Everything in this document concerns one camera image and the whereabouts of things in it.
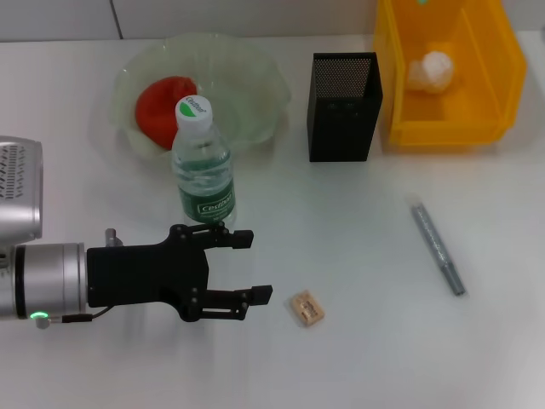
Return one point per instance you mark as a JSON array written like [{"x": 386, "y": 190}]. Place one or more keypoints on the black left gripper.
[{"x": 149, "y": 277}]

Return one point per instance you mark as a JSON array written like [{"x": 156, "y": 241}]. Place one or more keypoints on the green label water bottle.
[{"x": 204, "y": 183}]

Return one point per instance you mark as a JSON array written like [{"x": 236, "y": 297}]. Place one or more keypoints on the red-orange fruit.
[{"x": 157, "y": 111}]

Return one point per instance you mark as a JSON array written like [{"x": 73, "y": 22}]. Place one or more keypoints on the grey pen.
[{"x": 438, "y": 251}]

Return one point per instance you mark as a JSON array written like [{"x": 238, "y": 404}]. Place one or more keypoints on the white paper ball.
[{"x": 430, "y": 70}]

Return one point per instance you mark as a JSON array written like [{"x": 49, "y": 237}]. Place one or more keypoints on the black mesh pen holder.
[{"x": 340, "y": 128}]

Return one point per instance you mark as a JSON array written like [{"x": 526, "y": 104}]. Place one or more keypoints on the green glass fruit plate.
[{"x": 247, "y": 85}]

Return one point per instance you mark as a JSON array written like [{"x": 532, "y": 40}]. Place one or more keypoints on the yellow plastic bin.
[{"x": 447, "y": 128}]

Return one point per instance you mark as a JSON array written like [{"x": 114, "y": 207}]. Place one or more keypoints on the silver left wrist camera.
[{"x": 21, "y": 187}]

